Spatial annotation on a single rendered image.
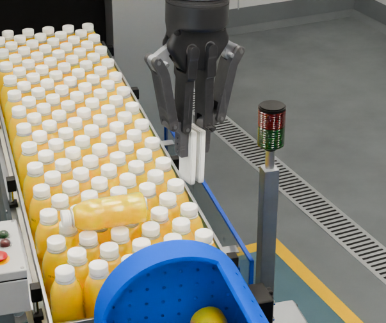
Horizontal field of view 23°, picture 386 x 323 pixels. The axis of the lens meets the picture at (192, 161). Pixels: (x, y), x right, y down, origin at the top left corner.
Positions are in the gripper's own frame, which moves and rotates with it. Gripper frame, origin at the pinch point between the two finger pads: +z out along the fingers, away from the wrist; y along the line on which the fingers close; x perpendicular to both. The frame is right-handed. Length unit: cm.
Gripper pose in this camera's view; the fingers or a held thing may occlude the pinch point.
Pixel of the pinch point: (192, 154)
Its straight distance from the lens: 116.5
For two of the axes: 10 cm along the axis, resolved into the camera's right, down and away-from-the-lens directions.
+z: -0.3, 9.2, 3.9
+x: 5.1, 3.5, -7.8
